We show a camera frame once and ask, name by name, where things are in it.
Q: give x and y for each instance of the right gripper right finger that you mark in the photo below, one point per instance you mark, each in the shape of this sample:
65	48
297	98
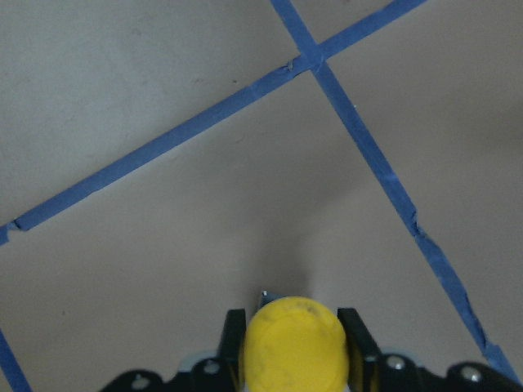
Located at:
363	352

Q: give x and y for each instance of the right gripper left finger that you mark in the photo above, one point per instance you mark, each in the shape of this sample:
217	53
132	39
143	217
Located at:
230	349

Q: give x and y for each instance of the yellow push button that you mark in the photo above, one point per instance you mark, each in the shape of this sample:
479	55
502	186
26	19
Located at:
295	344

